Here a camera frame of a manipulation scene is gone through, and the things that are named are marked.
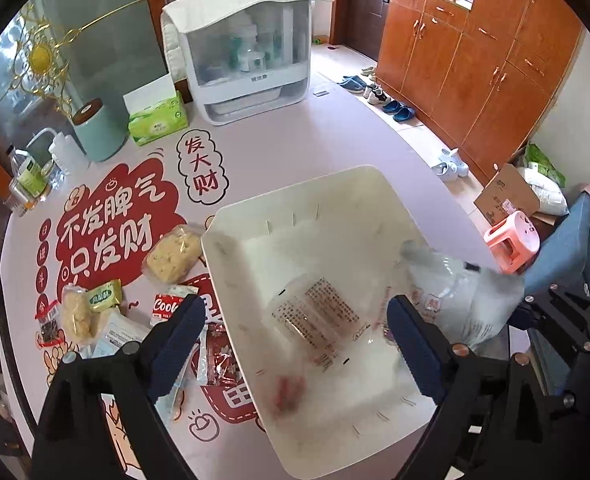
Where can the dark seaweed packet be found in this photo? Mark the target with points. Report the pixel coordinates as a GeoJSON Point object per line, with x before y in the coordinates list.
{"type": "Point", "coordinates": [50, 327]}

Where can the white green bottle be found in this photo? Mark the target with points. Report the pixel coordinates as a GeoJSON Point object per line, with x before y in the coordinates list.
{"type": "Point", "coordinates": [247, 52]}

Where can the brown wooden cabinet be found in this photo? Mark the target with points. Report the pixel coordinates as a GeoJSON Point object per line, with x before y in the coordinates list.
{"type": "Point", "coordinates": [455, 60]}

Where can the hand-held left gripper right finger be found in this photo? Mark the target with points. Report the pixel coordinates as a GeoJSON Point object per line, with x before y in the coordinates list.
{"type": "Point", "coordinates": [415, 350]}

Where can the glass bottle with green label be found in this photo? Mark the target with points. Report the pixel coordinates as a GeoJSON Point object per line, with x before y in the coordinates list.
{"type": "Point", "coordinates": [30, 177]}

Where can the green tissue pack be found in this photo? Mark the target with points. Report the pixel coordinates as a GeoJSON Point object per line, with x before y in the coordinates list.
{"type": "Point", "coordinates": [157, 120]}

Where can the dark entrance door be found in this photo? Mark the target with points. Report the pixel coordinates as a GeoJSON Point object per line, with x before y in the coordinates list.
{"type": "Point", "coordinates": [367, 5]}

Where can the red candy packet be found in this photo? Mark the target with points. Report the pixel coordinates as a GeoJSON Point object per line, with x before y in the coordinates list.
{"type": "Point", "coordinates": [220, 355]}

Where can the pink plastic stool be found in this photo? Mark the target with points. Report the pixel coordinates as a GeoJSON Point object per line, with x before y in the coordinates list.
{"type": "Point", "coordinates": [512, 235]}

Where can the light blue packet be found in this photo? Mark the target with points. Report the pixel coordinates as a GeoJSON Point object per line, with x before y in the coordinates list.
{"type": "Point", "coordinates": [95, 351]}

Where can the white squeeze bottle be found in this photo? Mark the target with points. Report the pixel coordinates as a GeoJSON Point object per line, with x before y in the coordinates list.
{"type": "Point", "coordinates": [67, 155]}

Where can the golden sun ornament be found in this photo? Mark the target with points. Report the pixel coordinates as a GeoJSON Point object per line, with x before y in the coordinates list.
{"type": "Point", "coordinates": [40, 57]}

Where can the yellow cracker packet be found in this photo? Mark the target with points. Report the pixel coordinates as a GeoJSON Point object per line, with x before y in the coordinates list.
{"type": "Point", "coordinates": [172, 255]}

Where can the small green snack packet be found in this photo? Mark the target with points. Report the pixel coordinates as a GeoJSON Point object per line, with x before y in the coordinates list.
{"type": "Point", "coordinates": [104, 296]}

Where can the white quilted cushion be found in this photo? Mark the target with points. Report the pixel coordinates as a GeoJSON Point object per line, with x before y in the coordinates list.
{"type": "Point", "coordinates": [172, 45]}

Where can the mint green canister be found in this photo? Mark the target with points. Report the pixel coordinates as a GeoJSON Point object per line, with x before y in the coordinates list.
{"type": "Point", "coordinates": [100, 135]}

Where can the white sneaker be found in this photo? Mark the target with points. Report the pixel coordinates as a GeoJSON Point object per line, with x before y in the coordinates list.
{"type": "Point", "coordinates": [375, 94]}

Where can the white dish cabinet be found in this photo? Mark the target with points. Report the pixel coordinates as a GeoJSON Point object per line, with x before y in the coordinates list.
{"type": "Point", "coordinates": [255, 95]}

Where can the white plastic bin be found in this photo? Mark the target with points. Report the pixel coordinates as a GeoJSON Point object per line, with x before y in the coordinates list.
{"type": "Point", "coordinates": [325, 220]}

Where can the green plastic bag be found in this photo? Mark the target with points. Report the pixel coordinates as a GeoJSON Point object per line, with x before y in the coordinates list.
{"type": "Point", "coordinates": [540, 160]}

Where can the clear plastic snack bag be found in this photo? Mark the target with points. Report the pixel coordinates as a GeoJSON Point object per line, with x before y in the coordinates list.
{"type": "Point", "coordinates": [450, 290]}

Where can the blue slipper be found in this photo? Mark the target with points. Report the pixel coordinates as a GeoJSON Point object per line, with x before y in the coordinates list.
{"type": "Point", "coordinates": [352, 83]}

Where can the small clear jar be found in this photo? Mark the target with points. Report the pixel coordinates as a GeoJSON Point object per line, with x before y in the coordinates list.
{"type": "Point", "coordinates": [55, 175]}

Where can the blue clog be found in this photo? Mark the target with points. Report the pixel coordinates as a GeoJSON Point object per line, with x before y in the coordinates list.
{"type": "Point", "coordinates": [405, 115]}
{"type": "Point", "coordinates": [391, 106]}

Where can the white sandal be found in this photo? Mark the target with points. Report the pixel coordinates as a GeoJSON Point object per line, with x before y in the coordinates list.
{"type": "Point", "coordinates": [445, 170]}
{"type": "Point", "coordinates": [456, 157]}

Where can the pink printed table cover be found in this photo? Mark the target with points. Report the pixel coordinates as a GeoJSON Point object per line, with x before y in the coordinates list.
{"type": "Point", "coordinates": [275, 145]}

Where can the cardboard box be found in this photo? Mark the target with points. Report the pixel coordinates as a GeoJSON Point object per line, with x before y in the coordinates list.
{"type": "Point", "coordinates": [505, 192]}

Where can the white plastic bag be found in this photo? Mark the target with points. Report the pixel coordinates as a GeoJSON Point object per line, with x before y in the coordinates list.
{"type": "Point", "coordinates": [545, 192]}

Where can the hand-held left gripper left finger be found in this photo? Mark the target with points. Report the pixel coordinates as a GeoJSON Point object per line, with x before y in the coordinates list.
{"type": "Point", "coordinates": [177, 350]}

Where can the red white cookie packet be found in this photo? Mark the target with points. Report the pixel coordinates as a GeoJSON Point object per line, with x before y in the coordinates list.
{"type": "Point", "coordinates": [167, 305]}

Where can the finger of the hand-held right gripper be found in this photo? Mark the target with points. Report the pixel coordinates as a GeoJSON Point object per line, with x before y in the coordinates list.
{"type": "Point", "coordinates": [522, 316]}

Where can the pale cookie packet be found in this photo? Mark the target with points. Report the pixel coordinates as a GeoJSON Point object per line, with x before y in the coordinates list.
{"type": "Point", "coordinates": [80, 315]}

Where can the clear printed snack packet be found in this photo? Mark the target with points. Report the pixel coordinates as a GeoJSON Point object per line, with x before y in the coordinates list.
{"type": "Point", "coordinates": [320, 320]}

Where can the white snack packet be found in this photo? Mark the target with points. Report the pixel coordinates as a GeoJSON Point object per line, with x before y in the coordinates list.
{"type": "Point", "coordinates": [120, 330]}

